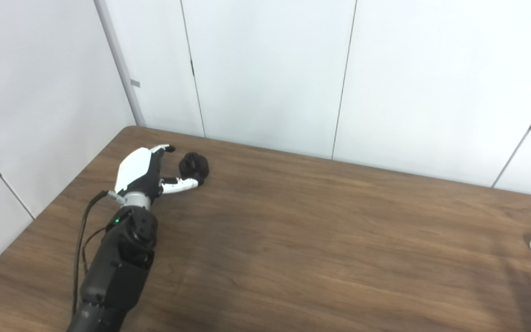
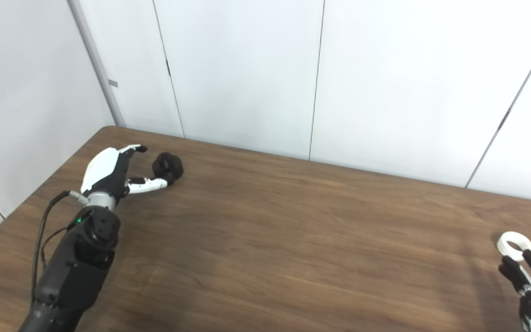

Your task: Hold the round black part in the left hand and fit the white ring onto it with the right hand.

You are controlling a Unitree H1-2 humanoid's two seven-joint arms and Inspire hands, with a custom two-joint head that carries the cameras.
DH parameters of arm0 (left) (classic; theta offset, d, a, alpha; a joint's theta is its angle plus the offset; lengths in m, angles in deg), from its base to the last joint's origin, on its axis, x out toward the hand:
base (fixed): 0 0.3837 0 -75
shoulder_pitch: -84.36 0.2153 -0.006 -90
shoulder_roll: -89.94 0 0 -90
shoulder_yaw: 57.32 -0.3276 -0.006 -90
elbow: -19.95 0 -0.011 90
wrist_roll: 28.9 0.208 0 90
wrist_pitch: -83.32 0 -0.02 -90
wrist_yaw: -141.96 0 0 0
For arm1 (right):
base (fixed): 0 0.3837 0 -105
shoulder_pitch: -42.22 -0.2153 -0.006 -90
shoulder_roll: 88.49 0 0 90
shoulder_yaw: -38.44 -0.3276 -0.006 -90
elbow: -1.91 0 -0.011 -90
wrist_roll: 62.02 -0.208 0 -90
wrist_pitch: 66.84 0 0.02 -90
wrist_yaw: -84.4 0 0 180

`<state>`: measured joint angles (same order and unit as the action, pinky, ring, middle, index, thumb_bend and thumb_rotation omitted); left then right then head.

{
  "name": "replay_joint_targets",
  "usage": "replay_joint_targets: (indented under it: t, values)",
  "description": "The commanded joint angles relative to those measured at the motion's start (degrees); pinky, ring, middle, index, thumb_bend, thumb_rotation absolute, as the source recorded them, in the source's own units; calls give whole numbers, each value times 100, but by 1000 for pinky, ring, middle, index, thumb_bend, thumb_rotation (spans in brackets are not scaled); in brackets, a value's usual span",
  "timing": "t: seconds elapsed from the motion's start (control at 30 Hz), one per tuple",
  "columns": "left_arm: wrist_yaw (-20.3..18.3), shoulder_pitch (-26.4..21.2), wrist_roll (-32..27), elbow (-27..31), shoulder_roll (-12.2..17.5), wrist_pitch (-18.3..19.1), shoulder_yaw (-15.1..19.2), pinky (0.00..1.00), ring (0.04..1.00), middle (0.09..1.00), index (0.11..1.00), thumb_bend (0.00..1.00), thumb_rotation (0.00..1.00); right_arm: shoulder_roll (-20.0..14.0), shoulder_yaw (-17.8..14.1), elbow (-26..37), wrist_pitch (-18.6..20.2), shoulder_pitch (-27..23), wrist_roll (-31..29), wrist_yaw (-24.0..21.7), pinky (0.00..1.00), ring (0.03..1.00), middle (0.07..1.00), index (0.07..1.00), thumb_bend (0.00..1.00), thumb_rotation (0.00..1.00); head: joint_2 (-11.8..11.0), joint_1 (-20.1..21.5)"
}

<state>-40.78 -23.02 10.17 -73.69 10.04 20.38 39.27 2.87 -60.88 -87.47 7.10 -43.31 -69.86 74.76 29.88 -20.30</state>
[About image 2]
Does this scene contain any white plastic ring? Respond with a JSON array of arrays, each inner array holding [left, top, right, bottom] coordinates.
[[497, 231, 531, 262]]

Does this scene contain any round black plastic part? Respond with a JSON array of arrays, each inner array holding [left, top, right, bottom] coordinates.
[[152, 152, 184, 186]]

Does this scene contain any grey wall post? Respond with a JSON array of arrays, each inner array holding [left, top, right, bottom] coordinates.
[[67, 0, 126, 127]]

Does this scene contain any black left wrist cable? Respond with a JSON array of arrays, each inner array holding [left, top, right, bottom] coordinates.
[[31, 190, 89, 305]]

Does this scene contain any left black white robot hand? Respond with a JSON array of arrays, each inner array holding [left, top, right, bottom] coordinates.
[[80, 144, 174, 200]]

